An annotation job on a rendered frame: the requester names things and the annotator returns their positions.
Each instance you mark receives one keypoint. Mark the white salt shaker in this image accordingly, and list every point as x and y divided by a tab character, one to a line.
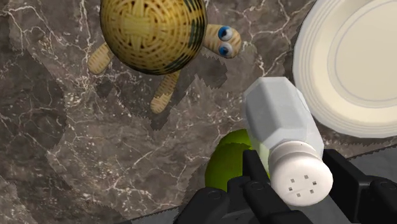
283	124

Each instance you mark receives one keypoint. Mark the woven yellow turtle toy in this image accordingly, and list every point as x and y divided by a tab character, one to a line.
153	34

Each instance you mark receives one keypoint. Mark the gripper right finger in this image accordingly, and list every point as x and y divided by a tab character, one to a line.
359	186

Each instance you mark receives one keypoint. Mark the green apple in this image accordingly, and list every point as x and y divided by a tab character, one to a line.
226	164

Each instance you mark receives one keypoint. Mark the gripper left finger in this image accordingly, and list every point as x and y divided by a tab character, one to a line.
257	192

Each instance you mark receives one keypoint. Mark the cream white plate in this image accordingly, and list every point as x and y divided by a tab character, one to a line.
356	65

